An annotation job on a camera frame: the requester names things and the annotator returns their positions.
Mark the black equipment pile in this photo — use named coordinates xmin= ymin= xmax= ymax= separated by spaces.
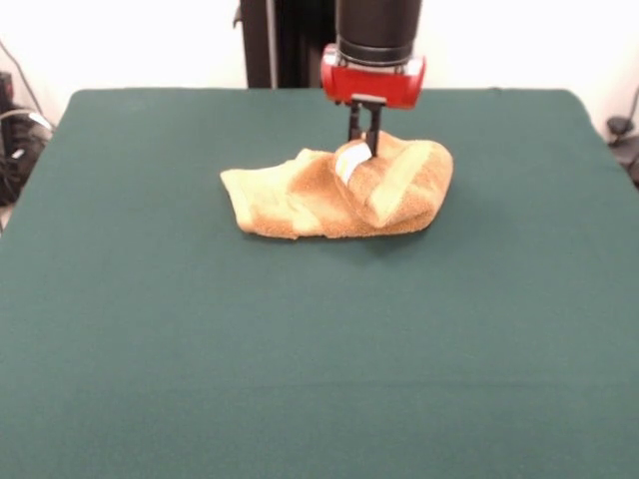
xmin=0 ymin=72 xmax=55 ymax=207

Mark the dark green table cloth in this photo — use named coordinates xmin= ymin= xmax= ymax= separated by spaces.
xmin=0 ymin=87 xmax=639 ymax=479

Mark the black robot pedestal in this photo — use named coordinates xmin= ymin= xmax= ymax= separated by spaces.
xmin=230 ymin=0 xmax=411 ymax=90

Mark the tan terry towel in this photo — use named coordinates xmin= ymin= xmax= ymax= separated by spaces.
xmin=220 ymin=132 xmax=454 ymax=241

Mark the black stand base foot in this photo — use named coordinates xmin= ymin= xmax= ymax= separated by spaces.
xmin=606 ymin=115 xmax=639 ymax=189

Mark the thin grey cable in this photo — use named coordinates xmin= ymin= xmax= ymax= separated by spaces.
xmin=0 ymin=38 xmax=54 ymax=132

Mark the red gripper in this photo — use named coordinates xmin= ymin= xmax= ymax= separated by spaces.
xmin=319 ymin=43 xmax=427 ymax=156

